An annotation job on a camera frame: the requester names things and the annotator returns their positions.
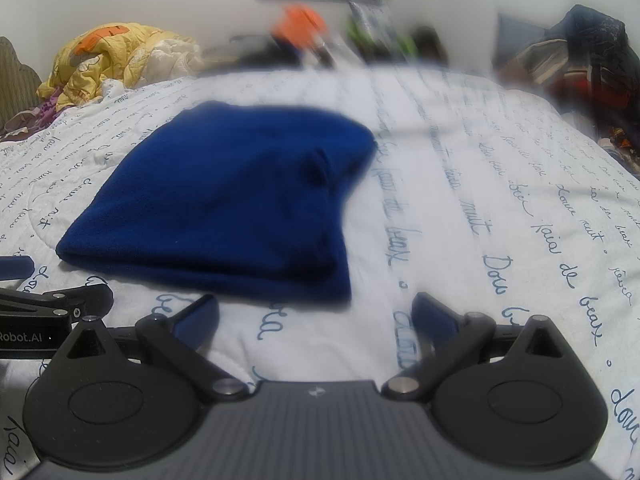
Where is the dark blue knit sweater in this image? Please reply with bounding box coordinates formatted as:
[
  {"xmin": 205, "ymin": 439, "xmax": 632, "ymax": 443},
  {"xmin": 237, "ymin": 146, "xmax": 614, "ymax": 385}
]
[{"xmin": 56, "ymin": 102, "xmax": 376, "ymax": 303}]

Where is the white bedspread with blue script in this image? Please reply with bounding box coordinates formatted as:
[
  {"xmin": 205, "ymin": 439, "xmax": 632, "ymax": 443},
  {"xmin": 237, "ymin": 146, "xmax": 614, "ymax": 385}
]
[{"xmin": 1, "ymin": 66, "xmax": 639, "ymax": 479}]

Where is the yellow and cream quilt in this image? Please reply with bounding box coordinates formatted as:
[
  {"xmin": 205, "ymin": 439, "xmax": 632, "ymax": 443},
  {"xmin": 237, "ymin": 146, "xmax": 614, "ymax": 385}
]
[{"xmin": 37, "ymin": 23, "xmax": 204, "ymax": 110}]

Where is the black garment on bed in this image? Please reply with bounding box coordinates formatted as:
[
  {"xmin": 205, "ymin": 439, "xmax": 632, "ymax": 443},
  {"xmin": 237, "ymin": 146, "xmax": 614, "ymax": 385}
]
[{"xmin": 202, "ymin": 35, "xmax": 302, "ymax": 68}]

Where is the dark blue jacket pile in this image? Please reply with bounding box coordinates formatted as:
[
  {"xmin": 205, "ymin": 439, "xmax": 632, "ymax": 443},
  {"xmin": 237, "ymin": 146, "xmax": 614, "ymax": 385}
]
[{"xmin": 492, "ymin": 4, "xmax": 639, "ymax": 127}]

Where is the grey framed board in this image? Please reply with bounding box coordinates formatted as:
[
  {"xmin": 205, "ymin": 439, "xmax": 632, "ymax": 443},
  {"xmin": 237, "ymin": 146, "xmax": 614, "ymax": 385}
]
[{"xmin": 494, "ymin": 13, "xmax": 547, "ymax": 64}]

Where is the orange plastic bag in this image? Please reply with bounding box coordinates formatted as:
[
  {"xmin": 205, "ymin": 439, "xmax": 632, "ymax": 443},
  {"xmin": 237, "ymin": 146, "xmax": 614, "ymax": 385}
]
[{"xmin": 271, "ymin": 6, "xmax": 328, "ymax": 49}]

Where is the green patterned bag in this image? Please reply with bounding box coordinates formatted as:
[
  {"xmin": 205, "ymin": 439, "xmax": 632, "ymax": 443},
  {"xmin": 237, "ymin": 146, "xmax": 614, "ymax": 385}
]
[{"xmin": 346, "ymin": 0, "xmax": 418, "ymax": 64}]

